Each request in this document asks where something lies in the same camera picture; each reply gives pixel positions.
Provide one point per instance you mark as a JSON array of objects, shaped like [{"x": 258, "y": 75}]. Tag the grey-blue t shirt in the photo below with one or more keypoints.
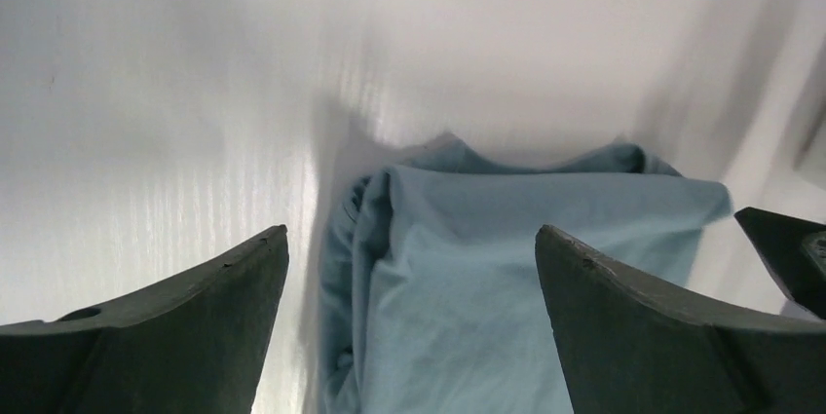
[{"x": 429, "y": 295}]

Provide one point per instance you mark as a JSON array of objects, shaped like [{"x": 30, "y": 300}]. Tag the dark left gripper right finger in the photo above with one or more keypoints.
[{"x": 630, "y": 342}]

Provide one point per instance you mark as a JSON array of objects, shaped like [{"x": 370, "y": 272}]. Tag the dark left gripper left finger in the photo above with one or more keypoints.
[{"x": 195, "y": 342}]

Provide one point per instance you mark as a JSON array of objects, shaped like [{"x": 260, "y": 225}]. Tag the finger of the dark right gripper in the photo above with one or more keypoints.
[{"x": 793, "y": 252}]

